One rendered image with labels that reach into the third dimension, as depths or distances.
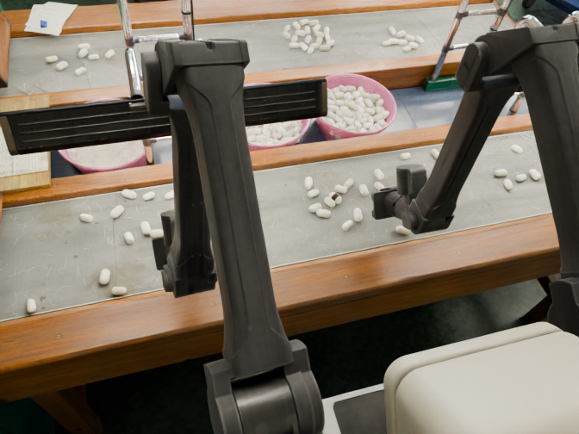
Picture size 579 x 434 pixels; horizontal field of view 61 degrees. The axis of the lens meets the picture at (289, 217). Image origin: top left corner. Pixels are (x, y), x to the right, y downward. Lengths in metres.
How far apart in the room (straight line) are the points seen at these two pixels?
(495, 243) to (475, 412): 0.95
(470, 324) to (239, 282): 1.71
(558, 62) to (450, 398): 0.44
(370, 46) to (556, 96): 1.21
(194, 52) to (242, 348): 0.29
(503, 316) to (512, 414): 1.78
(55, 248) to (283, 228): 0.54
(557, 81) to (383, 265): 0.65
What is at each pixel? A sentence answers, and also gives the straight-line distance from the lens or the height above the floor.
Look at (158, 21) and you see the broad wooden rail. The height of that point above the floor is 0.76.
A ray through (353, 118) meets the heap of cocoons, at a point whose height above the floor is 0.73.
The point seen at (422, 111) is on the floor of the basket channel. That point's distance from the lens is 1.75.
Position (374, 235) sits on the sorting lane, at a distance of 1.28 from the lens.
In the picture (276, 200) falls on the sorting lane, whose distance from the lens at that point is 1.30.
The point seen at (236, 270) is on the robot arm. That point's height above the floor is 1.34.
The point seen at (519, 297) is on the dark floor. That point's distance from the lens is 2.30.
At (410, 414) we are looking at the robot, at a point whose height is 1.33.
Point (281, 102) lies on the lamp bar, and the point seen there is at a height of 1.08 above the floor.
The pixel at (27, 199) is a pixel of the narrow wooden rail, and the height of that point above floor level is 0.76.
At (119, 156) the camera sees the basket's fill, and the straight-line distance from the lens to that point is 1.43.
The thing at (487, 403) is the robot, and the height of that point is 1.37.
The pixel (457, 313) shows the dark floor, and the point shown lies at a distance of 2.14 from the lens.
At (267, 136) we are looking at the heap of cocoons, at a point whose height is 0.74.
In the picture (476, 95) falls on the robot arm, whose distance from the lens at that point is 0.82.
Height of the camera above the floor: 1.77
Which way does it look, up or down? 54 degrees down
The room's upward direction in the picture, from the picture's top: 10 degrees clockwise
